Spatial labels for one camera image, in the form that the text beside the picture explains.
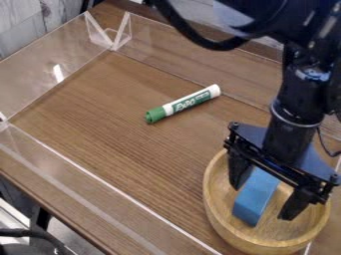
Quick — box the black table leg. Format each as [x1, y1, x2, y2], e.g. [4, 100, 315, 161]
[36, 207, 52, 230]

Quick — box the green Expo marker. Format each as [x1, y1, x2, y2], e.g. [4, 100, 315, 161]
[145, 84, 220, 124]

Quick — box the black cable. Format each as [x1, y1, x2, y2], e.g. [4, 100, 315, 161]
[0, 228, 68, 255]

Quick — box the clear acrylic corner bracket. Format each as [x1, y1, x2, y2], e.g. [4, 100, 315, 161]
[84, 12, 132, 52]

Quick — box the blue rectangular block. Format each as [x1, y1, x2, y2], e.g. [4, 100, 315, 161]
[231, 167, 279, 227]

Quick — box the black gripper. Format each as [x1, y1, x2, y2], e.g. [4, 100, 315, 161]
[223, 122, 341, 221]

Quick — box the brown wooden bowl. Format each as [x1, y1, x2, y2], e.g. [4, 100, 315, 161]
[202, 149, 331, 255]

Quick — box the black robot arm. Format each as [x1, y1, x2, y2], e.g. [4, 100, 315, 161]
[151, 0, 341, 220]

